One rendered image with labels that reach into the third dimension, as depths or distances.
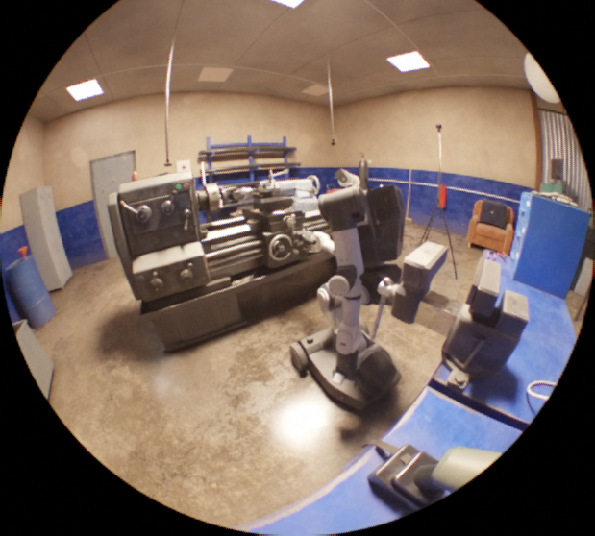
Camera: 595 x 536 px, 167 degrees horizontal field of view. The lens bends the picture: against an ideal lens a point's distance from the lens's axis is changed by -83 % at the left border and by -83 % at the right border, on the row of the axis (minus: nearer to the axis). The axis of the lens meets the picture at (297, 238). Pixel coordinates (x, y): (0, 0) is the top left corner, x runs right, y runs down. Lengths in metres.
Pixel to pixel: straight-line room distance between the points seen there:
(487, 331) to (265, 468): 1.15
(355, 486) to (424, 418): 0.18
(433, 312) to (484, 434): 0.32
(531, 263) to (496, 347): 0.67
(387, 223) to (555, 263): 0.85
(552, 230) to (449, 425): 0.87
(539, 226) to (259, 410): 1.72
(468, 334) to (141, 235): 1.62
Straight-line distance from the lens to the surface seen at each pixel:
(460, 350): 0.52
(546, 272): 1.15
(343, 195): 0.67
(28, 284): 3.57
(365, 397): 1.24
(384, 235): 0.80
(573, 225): 1.14
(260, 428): 1.34
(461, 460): 0.27
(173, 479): 1.44
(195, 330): 1.83
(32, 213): 4.58
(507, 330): 0.48
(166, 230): 1.49
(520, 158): 5.03
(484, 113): 5.17
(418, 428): 0.45
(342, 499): 0.40
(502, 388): 0.60
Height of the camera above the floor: 1.26
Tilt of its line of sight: 19 degrees down
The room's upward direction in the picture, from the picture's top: 3 degrees counter-clockwise
